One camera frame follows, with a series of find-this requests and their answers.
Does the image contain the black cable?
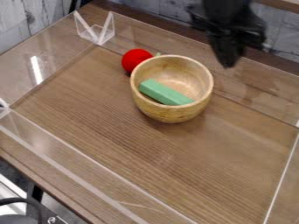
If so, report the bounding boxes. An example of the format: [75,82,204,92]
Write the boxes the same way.
[0,197,44,224]

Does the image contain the wooden bowl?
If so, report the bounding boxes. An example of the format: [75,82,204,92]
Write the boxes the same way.
[130,55,214,123]

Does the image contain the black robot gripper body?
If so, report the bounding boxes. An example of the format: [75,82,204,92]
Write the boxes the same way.
[186,0,268,51]

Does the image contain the green rectangular block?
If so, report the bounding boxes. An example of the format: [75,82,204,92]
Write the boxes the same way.
[139,80,194,106]

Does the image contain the red fruit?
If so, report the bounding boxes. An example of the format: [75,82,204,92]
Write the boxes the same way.
[122,49,154,73]

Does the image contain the clear acrylic tray wall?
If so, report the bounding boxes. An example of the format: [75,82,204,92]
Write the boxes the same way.
[0,14,299,224]

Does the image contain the clear acrylic corner bracket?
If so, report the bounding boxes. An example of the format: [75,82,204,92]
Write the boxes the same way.
[74,10,116,46]

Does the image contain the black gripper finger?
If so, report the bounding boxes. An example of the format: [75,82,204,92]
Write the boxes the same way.
[210,35,246,68]

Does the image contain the black metal table frame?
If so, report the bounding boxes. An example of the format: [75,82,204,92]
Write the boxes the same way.
[26,182,79,224]

